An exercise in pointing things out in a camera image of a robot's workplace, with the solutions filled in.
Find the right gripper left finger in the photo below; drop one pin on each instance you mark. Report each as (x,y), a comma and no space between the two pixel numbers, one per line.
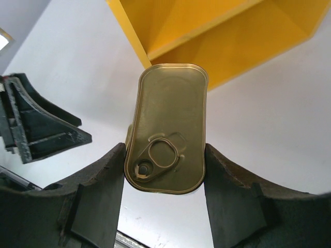
(81,210)

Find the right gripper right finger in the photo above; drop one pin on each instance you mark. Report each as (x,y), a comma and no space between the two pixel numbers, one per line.
(246,210)

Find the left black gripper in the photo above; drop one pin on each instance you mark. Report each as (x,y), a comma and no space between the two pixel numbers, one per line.
(33,127)

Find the gold tin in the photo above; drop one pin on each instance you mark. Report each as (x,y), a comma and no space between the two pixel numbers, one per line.
(165,153)

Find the yellow two-shelf cabinet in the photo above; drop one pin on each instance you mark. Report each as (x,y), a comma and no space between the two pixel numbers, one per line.
(226,38)

